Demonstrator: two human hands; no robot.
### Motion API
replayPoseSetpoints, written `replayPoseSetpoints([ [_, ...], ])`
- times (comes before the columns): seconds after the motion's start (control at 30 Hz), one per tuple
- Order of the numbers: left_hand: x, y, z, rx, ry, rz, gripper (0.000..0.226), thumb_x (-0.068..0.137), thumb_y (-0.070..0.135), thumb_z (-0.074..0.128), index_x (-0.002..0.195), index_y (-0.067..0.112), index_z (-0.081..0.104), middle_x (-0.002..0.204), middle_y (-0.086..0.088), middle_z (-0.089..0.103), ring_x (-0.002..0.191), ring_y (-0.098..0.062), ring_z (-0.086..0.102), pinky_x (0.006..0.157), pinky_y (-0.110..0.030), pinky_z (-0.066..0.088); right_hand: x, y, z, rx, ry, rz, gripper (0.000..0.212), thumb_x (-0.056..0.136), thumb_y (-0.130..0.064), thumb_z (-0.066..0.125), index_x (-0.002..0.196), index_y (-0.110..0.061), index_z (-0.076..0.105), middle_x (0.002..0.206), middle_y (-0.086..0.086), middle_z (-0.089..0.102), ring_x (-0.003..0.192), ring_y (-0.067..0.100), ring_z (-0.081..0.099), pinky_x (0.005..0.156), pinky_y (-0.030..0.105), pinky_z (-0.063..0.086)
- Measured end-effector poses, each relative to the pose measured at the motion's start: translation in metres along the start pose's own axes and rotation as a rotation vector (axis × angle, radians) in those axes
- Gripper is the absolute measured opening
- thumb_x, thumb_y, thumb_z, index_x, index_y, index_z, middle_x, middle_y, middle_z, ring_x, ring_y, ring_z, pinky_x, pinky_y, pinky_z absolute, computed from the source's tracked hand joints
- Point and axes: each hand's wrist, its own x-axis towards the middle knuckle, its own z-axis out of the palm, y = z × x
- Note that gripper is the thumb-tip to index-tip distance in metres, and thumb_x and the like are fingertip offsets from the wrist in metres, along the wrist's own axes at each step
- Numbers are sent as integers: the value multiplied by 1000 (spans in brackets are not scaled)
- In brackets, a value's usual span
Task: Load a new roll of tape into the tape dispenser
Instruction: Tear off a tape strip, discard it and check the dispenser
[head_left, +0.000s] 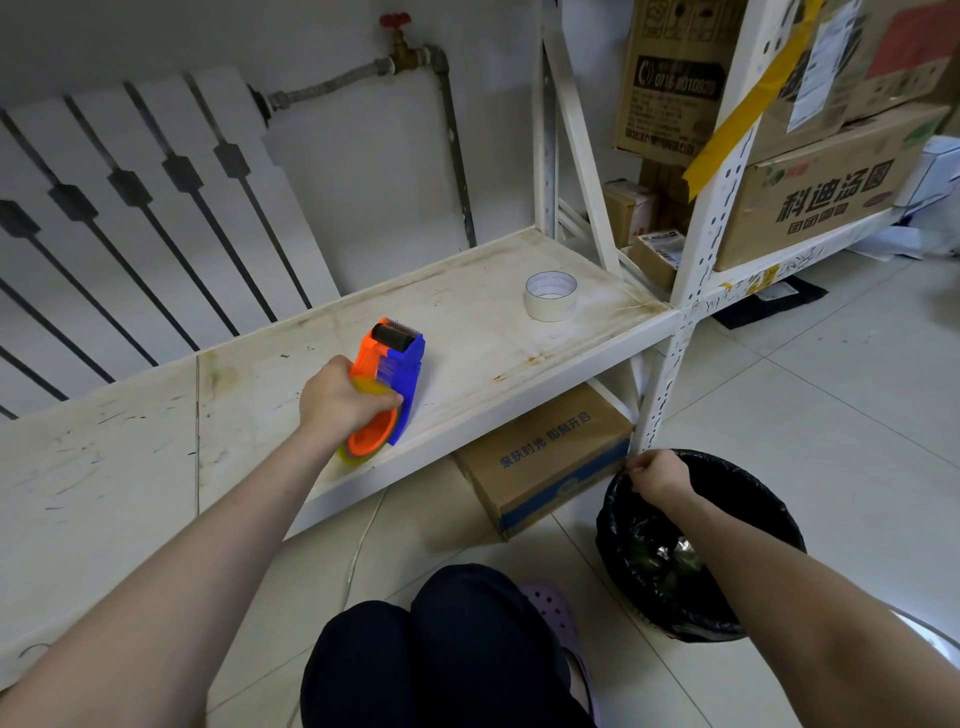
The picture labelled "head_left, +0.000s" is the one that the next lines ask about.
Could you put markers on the person's right hand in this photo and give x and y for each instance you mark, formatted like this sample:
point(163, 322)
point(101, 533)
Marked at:
point(664, 480)

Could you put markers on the person's left hand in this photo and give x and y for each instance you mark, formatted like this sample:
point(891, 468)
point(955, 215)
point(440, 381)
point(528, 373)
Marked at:
point(334, 405)

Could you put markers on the yellow tape roll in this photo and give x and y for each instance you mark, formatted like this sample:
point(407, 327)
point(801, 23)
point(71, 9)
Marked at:
point(349, 456)

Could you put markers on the orange blue tape dispenser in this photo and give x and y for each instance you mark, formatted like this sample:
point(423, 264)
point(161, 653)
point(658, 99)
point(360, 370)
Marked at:
point(405, 375)

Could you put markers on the white tape roll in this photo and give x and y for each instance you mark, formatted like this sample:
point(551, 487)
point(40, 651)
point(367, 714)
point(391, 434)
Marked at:
point(540, 309)

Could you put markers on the person's left forearm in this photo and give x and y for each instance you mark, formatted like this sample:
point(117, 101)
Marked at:
point(165, 592)

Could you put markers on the person's right forearm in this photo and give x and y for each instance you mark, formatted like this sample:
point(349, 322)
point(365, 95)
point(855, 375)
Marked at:
point(810, 622)

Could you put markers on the person's right leg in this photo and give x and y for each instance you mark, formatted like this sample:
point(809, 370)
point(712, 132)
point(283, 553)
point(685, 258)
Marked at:
point(480, 637)

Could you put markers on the person's leg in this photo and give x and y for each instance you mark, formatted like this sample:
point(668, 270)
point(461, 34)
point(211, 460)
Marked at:
point(360, 667)
point(480, 637)

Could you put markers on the person's left leg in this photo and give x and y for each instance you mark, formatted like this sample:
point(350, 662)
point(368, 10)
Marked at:
point(360, 667)

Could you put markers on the black bin bag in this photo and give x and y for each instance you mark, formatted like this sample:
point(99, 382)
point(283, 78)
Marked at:
point(750, 510)

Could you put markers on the blue striped cardboard box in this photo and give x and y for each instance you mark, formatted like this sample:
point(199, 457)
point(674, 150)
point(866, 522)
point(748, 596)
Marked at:
point(525, 457)

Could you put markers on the white metal shelf rack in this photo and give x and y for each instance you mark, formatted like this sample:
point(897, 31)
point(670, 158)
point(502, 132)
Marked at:
point(465, 322)

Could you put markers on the purple clog shoe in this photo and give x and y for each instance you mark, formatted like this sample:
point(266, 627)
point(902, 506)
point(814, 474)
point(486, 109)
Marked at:
point(555, 611)

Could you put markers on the black flat mat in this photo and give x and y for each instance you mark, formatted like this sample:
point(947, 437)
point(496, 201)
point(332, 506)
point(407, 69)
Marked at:
point(772, 304)

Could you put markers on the white radiator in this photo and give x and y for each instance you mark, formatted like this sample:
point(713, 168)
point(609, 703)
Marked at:
point(150, 285)

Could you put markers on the small labelled cardboard parcel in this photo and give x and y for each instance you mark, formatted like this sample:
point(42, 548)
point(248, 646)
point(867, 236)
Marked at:
point(652, 259)

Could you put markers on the white perforated shelf rack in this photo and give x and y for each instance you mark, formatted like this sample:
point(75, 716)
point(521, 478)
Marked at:
point(709, 232)

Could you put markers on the grey metal pipe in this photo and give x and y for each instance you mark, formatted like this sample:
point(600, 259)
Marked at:
point(457, 172)

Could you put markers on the small brown cardboard box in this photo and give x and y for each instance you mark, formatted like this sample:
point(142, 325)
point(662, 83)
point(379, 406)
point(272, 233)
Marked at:
point(626, 214)

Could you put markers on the dark brown cardboard box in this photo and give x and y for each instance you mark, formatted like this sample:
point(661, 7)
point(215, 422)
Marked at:
point(664, 187)

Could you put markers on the long printed brown cardboard box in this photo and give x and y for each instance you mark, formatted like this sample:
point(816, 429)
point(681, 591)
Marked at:
point(825, 195)

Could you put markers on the loose white papers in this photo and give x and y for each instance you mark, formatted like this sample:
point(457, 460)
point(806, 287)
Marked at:
point(892, 244)

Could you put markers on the white label cardboard box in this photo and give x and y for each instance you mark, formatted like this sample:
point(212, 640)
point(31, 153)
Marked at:
point(825, 67)

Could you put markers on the red label cardboard box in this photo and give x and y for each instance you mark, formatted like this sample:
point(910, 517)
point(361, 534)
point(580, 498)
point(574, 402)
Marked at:
point(907, 52)

